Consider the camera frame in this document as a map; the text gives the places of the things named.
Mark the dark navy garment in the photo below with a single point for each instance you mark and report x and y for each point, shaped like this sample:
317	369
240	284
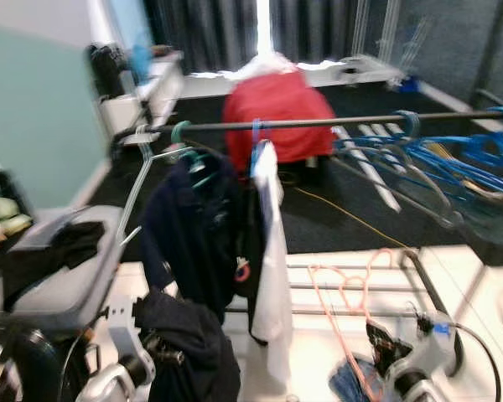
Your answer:
193	352

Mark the pink plastic hanger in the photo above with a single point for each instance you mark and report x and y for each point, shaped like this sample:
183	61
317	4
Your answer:
322	295

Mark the white plastic hanger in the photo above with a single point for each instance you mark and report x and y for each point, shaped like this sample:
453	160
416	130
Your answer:
139	163

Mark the green plastic hanger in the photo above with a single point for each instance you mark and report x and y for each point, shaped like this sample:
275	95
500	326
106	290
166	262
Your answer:
178	130

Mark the blue denim cloth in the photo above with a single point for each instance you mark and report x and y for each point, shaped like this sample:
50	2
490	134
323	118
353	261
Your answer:
348	385

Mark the grey plastic chair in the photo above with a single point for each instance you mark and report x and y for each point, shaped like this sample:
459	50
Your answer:
75	285

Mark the dark blue carpet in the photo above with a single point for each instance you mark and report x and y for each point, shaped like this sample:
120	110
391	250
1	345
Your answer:
377	230

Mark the navy hanging shirt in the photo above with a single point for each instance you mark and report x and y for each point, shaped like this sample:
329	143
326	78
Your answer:
193	234

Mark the white hanging shirt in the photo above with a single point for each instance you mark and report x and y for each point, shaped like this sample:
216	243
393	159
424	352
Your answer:
272	285

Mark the black crumpled cloth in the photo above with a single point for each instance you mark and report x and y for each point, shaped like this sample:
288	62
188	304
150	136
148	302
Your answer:
50	251

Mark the pale soft toy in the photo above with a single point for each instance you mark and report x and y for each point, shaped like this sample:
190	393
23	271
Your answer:
0	208

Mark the black metal clothes rack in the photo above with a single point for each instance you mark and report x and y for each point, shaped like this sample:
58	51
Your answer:
344	121

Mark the red fabric bag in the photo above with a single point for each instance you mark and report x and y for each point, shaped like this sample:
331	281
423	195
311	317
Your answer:
277	105

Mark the white cabinet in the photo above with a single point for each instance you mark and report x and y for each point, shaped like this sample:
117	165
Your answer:
163	84

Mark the white window bench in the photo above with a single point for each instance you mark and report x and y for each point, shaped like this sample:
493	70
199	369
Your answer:
360	71

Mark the black bag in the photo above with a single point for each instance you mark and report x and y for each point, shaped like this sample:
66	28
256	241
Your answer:
107	71

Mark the white crumpled cloth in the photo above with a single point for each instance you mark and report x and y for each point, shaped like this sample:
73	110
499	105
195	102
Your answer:
268	67

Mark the dark window curtain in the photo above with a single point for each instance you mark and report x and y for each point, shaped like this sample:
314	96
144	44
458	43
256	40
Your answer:
210	33

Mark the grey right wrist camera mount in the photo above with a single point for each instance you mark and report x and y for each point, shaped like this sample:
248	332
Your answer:
427	352

